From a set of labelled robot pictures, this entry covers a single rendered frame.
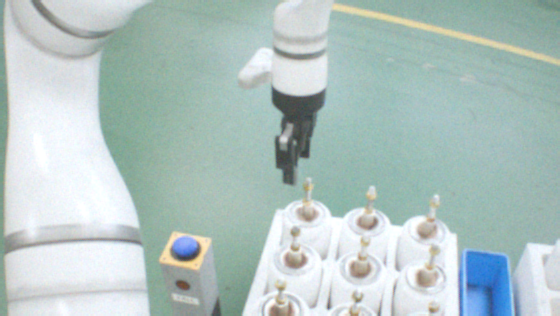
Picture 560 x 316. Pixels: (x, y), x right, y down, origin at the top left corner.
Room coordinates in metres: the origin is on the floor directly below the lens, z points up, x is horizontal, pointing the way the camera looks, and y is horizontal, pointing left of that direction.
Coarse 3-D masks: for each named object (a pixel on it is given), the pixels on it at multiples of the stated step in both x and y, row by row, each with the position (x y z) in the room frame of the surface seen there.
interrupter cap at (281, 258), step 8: (280, 248) 0.64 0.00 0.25; (288, 248) 0.64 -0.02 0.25; (304, 248) 0.64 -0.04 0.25; (280, 256) 0.62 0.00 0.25; (288, 256) 0.63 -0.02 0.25; (304, 256) 0.63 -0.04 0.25; (312, 256) 0.62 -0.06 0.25; (280, 264) 0.61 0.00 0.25; (288, 264) 0.61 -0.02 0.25; (296, 264) 0.61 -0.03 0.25; (304, 264) 0.61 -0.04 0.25; (312, 264) 0.60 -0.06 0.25; (288, 272) 0.59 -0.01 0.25; (296, 272) 0.59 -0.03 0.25; (304, 272) 0.59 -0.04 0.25
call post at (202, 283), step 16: (208, 256) 0.59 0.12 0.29; (176, 272) 0.55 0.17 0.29; (192, 272) 0.54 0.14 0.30; (208, 272) 0.58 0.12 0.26; (176, 288) 0.55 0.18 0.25; (192, 288) 0.55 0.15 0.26; (208, 288) 0.57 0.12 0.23; (176, 304) 0.55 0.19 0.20; (192, 304) 0.55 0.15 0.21; (208, 304) 0.56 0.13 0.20
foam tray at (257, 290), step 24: (336, 240) 0.73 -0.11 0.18; (264, 264) 0.67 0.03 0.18; (384, 264) 0.71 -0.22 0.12; (456, 264) 0.66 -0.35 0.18; (264, 288) 0.61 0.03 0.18; (384, 288) 0.61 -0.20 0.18; (456, 288) 0.60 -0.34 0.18; (312, 312) 0.55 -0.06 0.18; (384, 312) 0.55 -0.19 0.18; (456, 312) 0.54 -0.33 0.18
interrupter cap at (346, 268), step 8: (352, 256) 0.62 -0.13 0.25; (368, 256) 0.62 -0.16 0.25; (344, 264) 0.60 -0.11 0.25; (352, 264) 0.61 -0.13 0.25; (368, 264) 0.61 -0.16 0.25; (376, 264) 0.60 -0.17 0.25; (344, 272) 0.59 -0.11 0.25; (352, 272) 0.59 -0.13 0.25; (368, 272) 0.59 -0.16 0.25; (376, 272) 0.58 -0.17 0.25; (352, 280) 0.57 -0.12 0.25; (360, 280) 0.57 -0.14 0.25; (368, 280) 0.57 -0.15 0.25; (376, 280) 0.57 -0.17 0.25
